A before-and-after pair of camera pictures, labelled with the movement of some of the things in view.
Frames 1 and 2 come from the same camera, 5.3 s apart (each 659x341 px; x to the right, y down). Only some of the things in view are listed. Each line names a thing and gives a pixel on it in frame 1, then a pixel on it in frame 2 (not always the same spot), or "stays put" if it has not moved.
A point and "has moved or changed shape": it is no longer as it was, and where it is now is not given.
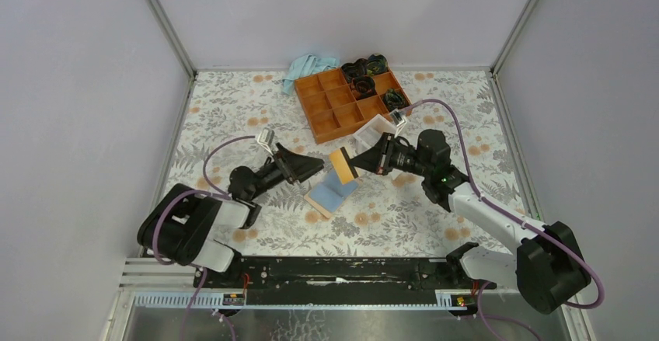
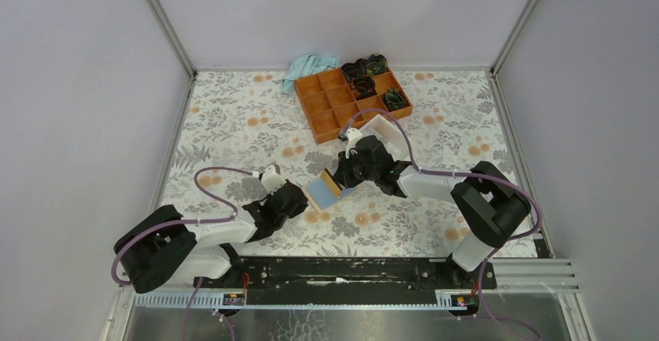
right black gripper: [378, 159] to [343, 175]
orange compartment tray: [332, 111] stays put
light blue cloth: [305, 65] stays put
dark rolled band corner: [377, 64] stays put
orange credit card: [341, 166] has moved or changed shape
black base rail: [339, 280] stays put
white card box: [370, 134] stays put
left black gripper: [292, 165] to [301, 207]
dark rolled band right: [392, 99] stays put
